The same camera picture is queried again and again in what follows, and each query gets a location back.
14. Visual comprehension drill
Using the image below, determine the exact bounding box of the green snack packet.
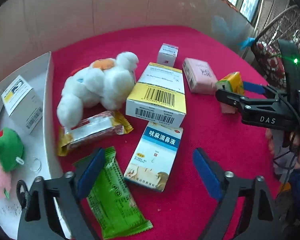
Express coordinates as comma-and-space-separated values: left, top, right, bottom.
87, 147, 153, 239

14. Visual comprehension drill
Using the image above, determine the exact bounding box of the yellow white Glucophage box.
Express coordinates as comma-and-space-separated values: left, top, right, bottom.
126, 62, 186, 128

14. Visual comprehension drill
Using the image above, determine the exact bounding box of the blue white nasal drops box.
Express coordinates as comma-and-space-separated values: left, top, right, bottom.
123, 121, 183, 192

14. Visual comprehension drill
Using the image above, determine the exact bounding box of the yellow tissue pack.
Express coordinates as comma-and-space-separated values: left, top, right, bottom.
216, 72, 244, 95

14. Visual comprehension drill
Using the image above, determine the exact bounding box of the red yellow snack packet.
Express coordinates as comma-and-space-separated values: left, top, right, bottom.
57, 111, 133, 157

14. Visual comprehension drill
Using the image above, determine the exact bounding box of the white storage tray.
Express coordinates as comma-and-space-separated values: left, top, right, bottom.
0, 52, 63, 239

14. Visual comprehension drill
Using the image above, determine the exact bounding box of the small white medicine box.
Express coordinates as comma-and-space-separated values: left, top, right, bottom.
157, 43, 179, 67

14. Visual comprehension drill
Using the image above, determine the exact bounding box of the red green elf hat plush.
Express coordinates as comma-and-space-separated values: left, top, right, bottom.
0, 127, 24, 172

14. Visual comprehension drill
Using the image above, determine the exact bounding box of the white fluffy chicken plush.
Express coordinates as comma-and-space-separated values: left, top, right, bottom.
56, 51, 139, 128

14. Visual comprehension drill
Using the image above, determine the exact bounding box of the omeprazole medicine box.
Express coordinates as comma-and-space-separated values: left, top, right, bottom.
1, 75, 43, 134

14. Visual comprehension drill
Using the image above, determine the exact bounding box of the person's right hand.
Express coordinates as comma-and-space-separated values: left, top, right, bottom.
265, 128, 300, 169

